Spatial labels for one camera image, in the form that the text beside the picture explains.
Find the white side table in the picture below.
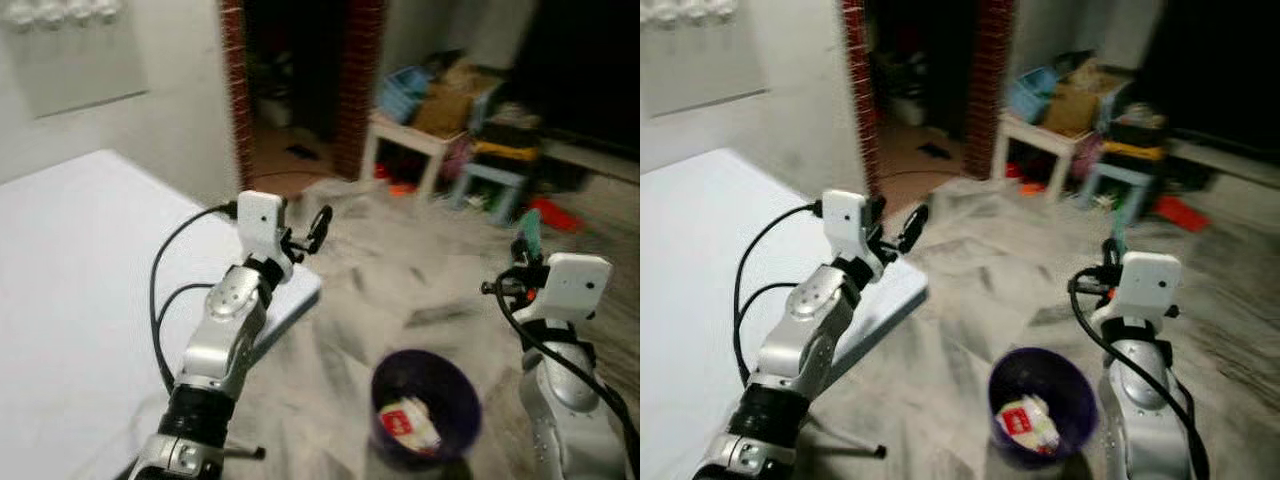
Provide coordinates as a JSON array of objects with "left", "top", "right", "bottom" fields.
[
  {"left": 992, "top": 110, "right": 1091, "bottom": 196},
  {"left": 362, "top": 110, "right": 471, "bottom": 201}
]

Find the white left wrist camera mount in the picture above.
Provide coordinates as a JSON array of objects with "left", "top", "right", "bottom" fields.
[
  {"left": 236, "top": 190, "right": 292, "bottom": 267},
  {"left": 821, "top": 189, "right": 871, "bottom": 267}
]

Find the white wall panel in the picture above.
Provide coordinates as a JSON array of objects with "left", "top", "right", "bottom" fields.
[{"left": 5, "top": 15, "right": 149, "bottom": 119}]

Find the red toy ramp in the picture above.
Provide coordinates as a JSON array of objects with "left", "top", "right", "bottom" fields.
[
  {"left": 1150, "top": 195, "right": 1211, "bottom": 233},
  {"left": 528, "top": 198, "right": 583, "bottom": 234}
]

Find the purple rubbish bin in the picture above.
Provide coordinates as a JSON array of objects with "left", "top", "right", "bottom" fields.
[
  {"left": 989, "top": 347, "right": 1099, "bottom": 469},
  {"left": 370, "top": 348, "right": 484, "bottom": 467}
]

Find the white trash carton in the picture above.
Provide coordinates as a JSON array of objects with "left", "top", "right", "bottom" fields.
[
  {"left": 997, "top": 396, "right": 1062, "bottom": 456},
  {"left": 377, "top": 397, "right": 442, "bottom": 454}
]

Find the thin black rod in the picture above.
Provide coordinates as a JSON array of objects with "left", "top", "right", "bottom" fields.
[{"left": 800, "top": 440, "right": 888, "bottom": 461}]

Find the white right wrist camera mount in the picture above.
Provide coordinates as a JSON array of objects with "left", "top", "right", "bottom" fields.
[
  {"left": 540, "top": 253, "right": 614, "bottom": 324},
  {"left": 1092, "top": 252, "right": 1183, "bottom": 323}
]

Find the blue plastic basket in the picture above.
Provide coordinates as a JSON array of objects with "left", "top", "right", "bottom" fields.
[
  {"left": 1005, "top": 65, "right": 1059, "bottom": 123},
  {"left": 378, "top": 65, "right": 433, "bottom": 123}
]

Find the red brick pillar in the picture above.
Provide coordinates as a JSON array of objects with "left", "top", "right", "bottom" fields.
[
  {"left": 219, "top": 0, "right": 253, "bottom": 193},
  {"left": 842, "top": 0, "right": 879, "bottom": 196},
  {"left": 333, "top": 0, "right": 387, "bottom": 183},
  {"left": 963, "top": 0, "right": 1014, "bottom": 181}
]

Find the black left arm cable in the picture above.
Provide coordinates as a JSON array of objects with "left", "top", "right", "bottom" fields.
[
  {"left": 733, "top": 203, "right": 823, "bottom": 386},
  {"left": 149, "top": 203, "right": 241, "bottom": 393}
]

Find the blue small table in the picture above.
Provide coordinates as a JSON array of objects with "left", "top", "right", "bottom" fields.
[
  {"left": 452, "top": 160, "right": 528, "bottom": 216},
  {"left": 1080, "top": 160, "right": 1151, "bottom": 216}
]

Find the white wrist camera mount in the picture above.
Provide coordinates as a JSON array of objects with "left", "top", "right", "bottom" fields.
[
  {"left": 821, "top": 189, "right": 871, "bottom": 267},
  {"left": 540, "top": 253, "right": 614, "bottom": 324},
  {"left": 1092, "top": 252, "right": 1183, "bottom": 323},
  {"left": 236, "top": 190, "right": 292, "bottom": 267}
]

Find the brown cardboard box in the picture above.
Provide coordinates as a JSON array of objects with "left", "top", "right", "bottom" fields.
[
  {"left": 412, "top": 65, "right": 491, "bottom": 138},
  {"left": 1040, "top": 65, "right": 1116, "bottom": 138}
]

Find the white wall hook rack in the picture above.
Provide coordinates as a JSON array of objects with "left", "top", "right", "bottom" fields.
[
  {"left": 0, "top": 0, "right": 123, "bottom": 31},
  {"left": 640, "top": 0, "right": 746, "bottom": 29}
]

